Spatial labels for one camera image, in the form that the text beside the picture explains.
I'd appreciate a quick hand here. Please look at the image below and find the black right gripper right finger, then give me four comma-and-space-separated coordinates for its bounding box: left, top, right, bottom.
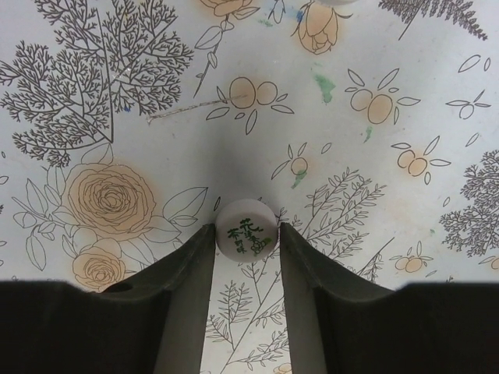
280, 224, 498, 373

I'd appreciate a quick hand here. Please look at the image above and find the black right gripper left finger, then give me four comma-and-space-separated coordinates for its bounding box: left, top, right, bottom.
1, 224, 215, 373

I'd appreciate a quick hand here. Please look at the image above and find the white green printed cap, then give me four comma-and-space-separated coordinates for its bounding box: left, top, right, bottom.
215, 199, 279, 263

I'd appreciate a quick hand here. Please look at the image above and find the floral table mat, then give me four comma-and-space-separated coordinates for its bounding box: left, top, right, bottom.
1, 1, 498, 373

